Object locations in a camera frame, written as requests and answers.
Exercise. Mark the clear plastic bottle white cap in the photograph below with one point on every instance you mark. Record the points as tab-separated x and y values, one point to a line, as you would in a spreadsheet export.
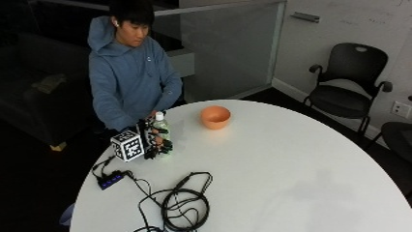
163	126

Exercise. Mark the white marker cube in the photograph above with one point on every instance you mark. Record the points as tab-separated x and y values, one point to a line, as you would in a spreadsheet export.
128	146

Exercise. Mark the orange bowl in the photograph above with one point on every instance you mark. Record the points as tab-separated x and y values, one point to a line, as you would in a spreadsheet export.
215	117

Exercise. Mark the black hub box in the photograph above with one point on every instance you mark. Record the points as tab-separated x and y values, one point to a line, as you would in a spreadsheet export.
111	180

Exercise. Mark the the person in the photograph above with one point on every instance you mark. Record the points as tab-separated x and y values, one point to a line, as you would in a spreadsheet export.
128	80

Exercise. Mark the blue-grey bin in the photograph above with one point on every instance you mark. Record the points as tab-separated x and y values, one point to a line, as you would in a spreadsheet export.
67	215

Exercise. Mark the dark sofa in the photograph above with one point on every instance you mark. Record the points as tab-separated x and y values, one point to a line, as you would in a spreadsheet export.
39	96

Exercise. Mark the crumpled cloth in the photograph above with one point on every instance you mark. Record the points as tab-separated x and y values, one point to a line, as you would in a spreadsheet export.
50	83

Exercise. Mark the glass partition panel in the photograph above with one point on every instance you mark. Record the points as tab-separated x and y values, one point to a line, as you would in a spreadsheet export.
232	48

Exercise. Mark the white earbud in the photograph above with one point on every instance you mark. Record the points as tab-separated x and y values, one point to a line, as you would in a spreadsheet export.
115	23

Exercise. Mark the black office chair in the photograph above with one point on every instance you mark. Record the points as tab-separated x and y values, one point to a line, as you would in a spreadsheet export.
343	93

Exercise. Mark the grey wall-mounted tray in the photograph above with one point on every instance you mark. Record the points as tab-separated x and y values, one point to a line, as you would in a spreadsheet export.
306	16

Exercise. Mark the white wall outlet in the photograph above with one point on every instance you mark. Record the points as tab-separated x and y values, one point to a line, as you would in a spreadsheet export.
400	109

